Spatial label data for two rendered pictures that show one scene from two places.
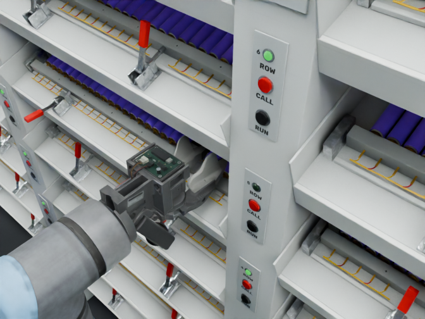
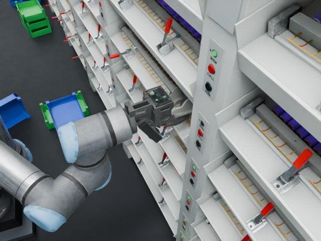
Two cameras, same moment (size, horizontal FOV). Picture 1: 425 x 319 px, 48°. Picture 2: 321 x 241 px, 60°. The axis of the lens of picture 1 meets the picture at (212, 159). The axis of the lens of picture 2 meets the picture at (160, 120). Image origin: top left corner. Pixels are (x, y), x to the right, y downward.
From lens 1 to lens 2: 12 cm
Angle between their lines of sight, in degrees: 15
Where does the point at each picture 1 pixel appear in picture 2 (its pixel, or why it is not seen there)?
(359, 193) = (252, 142)
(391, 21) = (282, 49)
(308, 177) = (228, 125)
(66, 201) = not seen: hidden behind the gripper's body
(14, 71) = (113, 30)
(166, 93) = (172, 60)
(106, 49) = (152, 29)
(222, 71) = not seen: hidden behind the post
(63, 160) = (128, 82)
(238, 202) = (194, 128)
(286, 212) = (213, 141)
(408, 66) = (278, 78)
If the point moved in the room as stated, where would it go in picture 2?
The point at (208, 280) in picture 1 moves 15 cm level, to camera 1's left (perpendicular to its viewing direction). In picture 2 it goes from (179, 165) to (138, 152)
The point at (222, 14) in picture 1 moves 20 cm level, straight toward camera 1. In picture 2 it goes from (198, 24) to (157, 94)
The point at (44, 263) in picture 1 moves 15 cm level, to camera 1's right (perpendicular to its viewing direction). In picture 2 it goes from (86, 130) to (147, 150)
